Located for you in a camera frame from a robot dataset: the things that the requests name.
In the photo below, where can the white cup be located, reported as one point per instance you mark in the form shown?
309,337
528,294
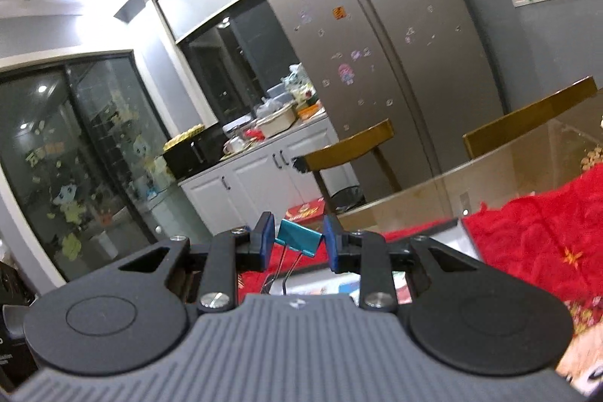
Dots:
233,146

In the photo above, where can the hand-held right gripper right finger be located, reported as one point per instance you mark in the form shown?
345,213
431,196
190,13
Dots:
330,244

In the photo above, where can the floral printed cloth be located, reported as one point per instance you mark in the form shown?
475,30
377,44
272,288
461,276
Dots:
586,350

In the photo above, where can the wooden chair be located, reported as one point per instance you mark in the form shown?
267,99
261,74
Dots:
532,119
348,147

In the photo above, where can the red small item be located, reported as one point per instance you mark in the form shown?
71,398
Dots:
254,135

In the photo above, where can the shallow box with printed picture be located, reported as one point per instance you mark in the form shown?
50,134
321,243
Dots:
447,237

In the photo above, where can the clear plastic container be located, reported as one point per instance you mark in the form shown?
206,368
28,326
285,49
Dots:
237,128

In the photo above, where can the orange box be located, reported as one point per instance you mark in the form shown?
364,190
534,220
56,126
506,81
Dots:
311,111

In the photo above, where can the white and green snack bag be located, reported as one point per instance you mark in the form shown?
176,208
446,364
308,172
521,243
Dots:
297,84

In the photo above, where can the dark kitchen window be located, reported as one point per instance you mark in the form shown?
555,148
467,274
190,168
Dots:
235,67

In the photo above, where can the silver double-door refrigerator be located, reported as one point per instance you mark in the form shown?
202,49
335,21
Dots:
400,77

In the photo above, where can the tray of gold chocolates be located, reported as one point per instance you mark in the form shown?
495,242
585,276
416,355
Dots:
183,137

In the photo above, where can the pink cartoon fridge sticker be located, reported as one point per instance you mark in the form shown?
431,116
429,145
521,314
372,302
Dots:
346,73

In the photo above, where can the red fluffy blanket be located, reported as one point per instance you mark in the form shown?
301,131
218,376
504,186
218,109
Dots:
541,232

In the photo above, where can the black trash bin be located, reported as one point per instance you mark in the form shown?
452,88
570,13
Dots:
348,197

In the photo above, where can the orange fridge sticker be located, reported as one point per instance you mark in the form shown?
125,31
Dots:
339,13

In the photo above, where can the black microwave oven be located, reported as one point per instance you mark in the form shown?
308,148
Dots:
193,159

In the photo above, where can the sliding glass door with stickers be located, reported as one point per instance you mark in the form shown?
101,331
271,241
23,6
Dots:
85,157

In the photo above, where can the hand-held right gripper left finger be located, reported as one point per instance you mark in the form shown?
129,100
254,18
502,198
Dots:
267,242

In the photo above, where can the beige storage container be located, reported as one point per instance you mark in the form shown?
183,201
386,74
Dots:
278,123

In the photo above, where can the white kitchen cabinet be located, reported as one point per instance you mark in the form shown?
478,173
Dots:
264,180

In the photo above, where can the red gift packet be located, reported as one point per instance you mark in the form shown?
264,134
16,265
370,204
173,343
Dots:
306,209

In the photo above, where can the teal binder clip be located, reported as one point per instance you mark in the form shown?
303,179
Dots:
299,238

